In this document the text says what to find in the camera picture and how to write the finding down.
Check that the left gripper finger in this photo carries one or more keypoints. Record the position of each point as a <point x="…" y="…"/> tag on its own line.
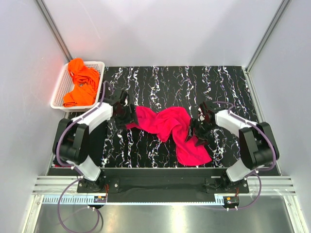
<point x="133" y="114"/>
<point x="127" y="126"/>

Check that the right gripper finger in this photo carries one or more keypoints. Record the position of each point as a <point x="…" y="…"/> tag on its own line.
<point x="192" y="127"/>
<point x="201" y="141"/>

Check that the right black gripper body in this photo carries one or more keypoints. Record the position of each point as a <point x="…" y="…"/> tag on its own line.
<point x="202" y="127"/>

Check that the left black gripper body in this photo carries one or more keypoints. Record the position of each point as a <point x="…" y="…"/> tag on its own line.
<point x="124" y="116"/>

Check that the magenta pink t shirt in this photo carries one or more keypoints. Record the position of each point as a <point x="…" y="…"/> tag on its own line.
<point x="173" y="121"/>

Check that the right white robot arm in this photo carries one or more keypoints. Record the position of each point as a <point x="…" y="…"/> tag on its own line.
<point x="258" y="149"/>

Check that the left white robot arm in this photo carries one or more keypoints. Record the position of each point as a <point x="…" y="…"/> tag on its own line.
<point x="72" y="140"/>

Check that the orange t shirt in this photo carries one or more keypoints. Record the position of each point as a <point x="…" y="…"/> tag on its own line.
<point x="86" y="83"/>

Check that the white plastic basket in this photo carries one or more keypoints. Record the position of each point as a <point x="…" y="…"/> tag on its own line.
<point x="65" y="84"/>

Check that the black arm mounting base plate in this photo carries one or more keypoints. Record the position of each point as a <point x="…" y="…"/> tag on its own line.
<point x="209" y="180"/>

